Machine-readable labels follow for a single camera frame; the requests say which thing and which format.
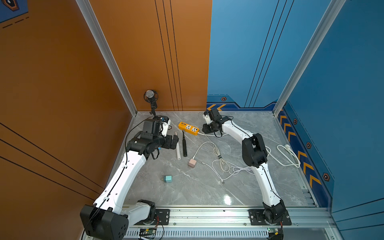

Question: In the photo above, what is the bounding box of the white pink electric toothbrush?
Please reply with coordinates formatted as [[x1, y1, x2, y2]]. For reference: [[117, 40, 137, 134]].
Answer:
[[176, 142, 182, 160]]

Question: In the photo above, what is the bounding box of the pink usb charger block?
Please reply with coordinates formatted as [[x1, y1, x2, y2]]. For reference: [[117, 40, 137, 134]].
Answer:
[[188, 159, 197, 168]]

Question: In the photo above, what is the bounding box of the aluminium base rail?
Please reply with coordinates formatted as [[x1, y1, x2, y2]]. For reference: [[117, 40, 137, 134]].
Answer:
[[122, 206, 342, 240]]

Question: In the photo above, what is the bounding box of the green circuit board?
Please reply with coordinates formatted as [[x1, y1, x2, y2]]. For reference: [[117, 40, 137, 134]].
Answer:
[[139, 228, 157, 240], [267, 228, 284, 240]]

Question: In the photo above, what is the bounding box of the yellow power strip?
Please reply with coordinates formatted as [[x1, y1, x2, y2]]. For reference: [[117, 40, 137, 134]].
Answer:
[[178, 122, 200, 136]]

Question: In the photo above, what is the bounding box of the aluminium corner post left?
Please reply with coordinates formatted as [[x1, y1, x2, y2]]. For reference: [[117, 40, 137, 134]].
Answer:
[[76, 0, 138, 117]]

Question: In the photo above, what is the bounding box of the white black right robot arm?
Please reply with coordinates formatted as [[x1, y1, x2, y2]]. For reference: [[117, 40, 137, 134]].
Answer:
[[203, 110, 288, 225]]

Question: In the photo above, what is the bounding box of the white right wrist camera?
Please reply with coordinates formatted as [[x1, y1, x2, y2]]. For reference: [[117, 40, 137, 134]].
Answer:
[[204, 109, 219, 125]]

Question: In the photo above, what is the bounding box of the aluminium corner post right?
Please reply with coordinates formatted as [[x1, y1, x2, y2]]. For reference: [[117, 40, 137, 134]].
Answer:
[[273, 0, 346, 117]]

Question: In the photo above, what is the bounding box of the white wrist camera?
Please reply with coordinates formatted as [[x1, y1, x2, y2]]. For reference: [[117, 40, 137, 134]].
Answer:
[[160, 116, 171, 137], [204, 109, 219, 125]]

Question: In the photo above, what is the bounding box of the white usb charging cable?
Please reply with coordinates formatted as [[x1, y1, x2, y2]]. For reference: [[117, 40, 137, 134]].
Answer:
[[191, 140, 238, 173]]

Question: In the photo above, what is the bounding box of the white power strip cord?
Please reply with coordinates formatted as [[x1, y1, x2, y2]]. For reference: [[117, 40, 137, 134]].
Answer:
[[196, 130, 302, 169]]

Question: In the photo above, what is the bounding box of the teal usb charger block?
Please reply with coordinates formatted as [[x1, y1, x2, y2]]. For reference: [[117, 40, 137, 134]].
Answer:
[[163, 175, 173, 183]]

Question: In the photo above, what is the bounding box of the right green circuit board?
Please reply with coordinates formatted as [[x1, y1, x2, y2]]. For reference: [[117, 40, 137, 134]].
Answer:
[[267, 228, 284, 240]]

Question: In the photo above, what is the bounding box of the aluminium corner post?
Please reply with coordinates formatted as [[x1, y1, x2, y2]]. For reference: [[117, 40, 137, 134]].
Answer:
[[76, 0, 138, 117], [273, 0, 346, 117]]

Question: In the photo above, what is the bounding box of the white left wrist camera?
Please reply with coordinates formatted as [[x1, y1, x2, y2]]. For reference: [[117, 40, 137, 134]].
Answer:
[[160, 116, 171, 137]]

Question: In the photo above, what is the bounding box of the left green circuit board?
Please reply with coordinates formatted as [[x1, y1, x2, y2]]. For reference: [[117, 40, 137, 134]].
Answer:
[[139, 228, 157, 240]]

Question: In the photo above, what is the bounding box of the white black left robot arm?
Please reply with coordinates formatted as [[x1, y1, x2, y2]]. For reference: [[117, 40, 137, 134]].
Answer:
[[80, 116, 179, 240]]

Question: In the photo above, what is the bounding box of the white wall plug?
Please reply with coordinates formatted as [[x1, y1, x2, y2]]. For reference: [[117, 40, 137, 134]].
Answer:
[[284, 145, 292, 151]]

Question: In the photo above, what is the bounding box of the black electric toothbrush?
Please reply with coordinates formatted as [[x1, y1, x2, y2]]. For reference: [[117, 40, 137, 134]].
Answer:
[[182, 130, 188, 157]]

